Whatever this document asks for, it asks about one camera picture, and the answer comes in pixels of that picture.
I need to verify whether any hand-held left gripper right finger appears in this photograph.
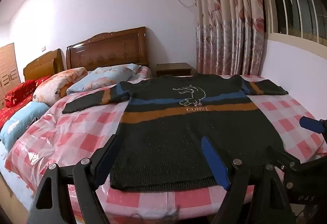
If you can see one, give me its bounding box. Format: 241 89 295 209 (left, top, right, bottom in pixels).
201 135 298 224

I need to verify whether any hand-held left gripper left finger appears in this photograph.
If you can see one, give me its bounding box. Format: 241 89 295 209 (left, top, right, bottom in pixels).
28 134 122 224

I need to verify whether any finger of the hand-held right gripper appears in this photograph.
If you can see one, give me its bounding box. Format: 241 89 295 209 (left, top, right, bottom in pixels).
267 146 301 171
299 116 327 136

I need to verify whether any dark green striped knit sweater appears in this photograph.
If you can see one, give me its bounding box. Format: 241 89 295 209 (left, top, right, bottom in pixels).
62 73 289 192

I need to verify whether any pink checked bed cover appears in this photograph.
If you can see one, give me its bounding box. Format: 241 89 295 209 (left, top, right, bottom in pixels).
5 66 327 217

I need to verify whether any light blue floral pillow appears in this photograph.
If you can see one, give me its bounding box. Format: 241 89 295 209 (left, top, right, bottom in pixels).
66 64 141 95

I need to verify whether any orange floral pillow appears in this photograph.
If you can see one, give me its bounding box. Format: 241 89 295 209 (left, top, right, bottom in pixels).
33 67 88 107

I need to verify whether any light blue cloud pillow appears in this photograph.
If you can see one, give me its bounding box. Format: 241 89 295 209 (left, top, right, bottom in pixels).
0 101 50 151

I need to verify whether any wooden nightstand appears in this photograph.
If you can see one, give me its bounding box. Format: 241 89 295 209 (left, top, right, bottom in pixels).
155 63 197 78

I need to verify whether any red blanket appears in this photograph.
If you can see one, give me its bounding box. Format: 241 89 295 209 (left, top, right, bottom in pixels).
0 76 52 130

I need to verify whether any large wooden headboard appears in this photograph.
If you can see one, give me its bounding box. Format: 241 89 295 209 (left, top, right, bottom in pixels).
66 26 150 72

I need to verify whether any small wooden headboard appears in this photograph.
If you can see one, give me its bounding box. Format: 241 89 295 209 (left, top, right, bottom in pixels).
23 48 65 81

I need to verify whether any pink floral curtain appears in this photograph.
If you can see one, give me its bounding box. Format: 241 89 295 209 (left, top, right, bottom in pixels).
188 0 269 76

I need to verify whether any light wooden wardrobe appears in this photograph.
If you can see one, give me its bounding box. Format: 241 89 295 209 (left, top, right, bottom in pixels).
0 43 21 109

